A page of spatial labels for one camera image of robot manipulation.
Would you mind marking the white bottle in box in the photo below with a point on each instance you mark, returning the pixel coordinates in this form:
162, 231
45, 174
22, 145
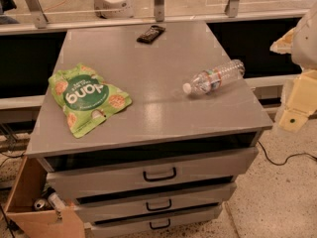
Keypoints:
56, 202

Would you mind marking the middle grey drawer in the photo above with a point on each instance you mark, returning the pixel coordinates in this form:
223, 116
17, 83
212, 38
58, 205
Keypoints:
156, 200

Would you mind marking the cardboard box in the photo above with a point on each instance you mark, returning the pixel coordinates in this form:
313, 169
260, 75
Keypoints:
20, 206

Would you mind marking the aluminium soda can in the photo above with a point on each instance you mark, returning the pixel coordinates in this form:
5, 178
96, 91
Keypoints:
41, 204

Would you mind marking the clear plastic water bottle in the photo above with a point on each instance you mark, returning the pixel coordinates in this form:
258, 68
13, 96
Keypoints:
209, 80

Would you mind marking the green snack bag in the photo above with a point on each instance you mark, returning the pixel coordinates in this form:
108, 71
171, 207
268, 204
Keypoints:
85, 98

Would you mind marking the grey drawer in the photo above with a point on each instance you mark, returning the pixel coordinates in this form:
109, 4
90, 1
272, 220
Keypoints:
155, 221
156, 200
153, 173

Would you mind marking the top grey drawer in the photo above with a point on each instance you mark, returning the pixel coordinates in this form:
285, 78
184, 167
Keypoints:
153, 173

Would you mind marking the grey drawer cabinet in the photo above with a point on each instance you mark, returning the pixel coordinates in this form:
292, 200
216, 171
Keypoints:
162, 121

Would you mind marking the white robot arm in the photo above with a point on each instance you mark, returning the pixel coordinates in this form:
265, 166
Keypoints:
301, 43

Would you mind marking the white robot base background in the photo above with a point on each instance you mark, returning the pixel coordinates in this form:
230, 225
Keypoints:
113, 8

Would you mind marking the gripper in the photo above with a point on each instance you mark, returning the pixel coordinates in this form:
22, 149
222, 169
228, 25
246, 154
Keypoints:
306, 44

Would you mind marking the metal railing frame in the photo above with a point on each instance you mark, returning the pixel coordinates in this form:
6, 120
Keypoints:
35, 16

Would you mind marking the bottom grey drawer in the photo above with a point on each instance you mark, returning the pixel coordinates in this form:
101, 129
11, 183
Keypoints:
155, 221

